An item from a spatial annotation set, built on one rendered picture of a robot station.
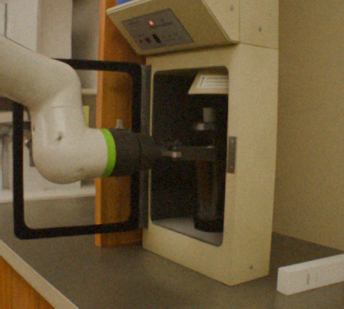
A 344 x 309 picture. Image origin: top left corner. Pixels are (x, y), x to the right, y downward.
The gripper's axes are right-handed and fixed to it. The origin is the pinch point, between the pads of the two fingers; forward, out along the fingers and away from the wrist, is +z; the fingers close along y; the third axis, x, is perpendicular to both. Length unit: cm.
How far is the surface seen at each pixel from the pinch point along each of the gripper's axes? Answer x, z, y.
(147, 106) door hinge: -9.1, -6.6, 15.5
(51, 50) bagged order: -34, 11, 123
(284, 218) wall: 21.6, 36.9, 8.1
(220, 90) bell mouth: -12.8, -3.2, -6.5
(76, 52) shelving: -37, 35, 150
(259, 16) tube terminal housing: -27.4, -1.3, -15.2
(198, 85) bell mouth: -13.8, -4.6, -1.0
